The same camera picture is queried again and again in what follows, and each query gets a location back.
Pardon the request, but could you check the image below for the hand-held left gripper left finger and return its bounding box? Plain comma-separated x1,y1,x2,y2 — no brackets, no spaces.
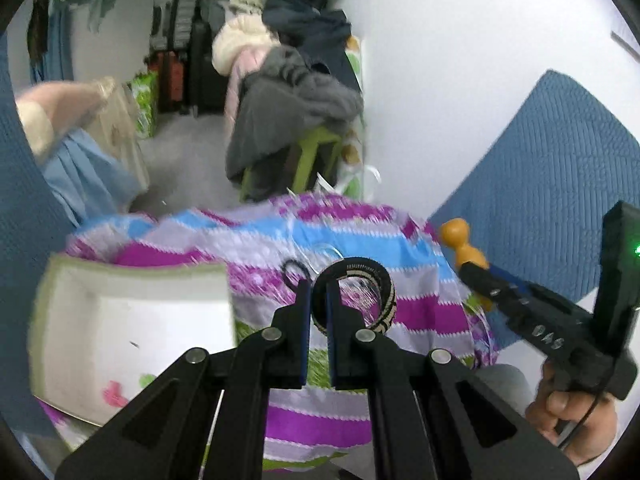
55,280,313,480

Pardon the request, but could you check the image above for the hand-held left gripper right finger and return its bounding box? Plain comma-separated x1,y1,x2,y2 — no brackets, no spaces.
325,280,581,480

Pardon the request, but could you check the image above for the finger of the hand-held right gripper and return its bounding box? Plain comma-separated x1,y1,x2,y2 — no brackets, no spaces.
458,261,592,362
487,265,582,309

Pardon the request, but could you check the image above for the black beige woven bracelet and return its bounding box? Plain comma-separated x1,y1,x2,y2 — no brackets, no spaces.
312,257,398,338

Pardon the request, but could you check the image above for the orange wooden pendant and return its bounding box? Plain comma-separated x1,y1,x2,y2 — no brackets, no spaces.
440,218,491,272

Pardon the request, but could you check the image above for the white cardboard box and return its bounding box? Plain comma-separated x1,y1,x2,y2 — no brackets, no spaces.
27,252,238,428

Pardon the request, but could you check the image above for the person's right hand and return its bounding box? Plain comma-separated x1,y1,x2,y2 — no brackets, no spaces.
525,360,622,467

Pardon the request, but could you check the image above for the purple blue striped cloth bundle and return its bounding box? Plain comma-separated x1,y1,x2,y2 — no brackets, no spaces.
42,194,501,472

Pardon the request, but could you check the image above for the blue quilted cushion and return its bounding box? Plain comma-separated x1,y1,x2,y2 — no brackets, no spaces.
0,35,81,480
427,70,640,351

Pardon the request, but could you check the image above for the green plastic stool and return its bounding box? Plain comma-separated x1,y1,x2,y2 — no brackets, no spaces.
240,127,346,202

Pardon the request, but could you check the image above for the pile of clothes on stool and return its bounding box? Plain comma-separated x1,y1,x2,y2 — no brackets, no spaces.
225,45,364,184

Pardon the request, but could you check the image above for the pink padded blanket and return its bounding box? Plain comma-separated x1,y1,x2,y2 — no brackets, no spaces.
224,50,252,128

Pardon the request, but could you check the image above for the light blue cloth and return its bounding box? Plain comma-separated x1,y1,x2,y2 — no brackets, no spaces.
42,127,147,227

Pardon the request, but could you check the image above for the large green floral bag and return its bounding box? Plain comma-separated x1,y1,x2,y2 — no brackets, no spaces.
340,35,382,197

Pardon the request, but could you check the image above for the small green floral bag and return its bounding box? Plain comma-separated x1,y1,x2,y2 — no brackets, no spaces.
131,71,161,140

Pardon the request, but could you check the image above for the black suitcase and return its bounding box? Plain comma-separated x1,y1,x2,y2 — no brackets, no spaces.
189,10,232,117

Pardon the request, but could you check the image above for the red suitcase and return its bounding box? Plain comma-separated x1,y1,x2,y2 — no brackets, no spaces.
149,50,191,113

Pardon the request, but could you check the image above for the cream puffy jacket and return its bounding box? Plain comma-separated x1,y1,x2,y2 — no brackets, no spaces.
211,14,281,77

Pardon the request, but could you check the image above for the dark navy jacket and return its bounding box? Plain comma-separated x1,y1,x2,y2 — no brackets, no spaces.
262,0,353,86

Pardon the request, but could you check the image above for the beige plastic wrapped bundle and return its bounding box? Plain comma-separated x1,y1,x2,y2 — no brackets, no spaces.
15,77,151,192

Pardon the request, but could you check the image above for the silver suitcase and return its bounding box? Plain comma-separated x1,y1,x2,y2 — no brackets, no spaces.
150,0,201,53

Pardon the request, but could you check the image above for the row of hanging clothes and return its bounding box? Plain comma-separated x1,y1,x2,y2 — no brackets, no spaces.
27,0,132,86

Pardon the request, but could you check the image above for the small black ring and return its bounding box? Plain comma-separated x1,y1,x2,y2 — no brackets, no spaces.
281,259,311,282

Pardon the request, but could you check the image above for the black cable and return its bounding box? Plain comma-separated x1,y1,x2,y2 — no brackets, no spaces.
555,390,608,449

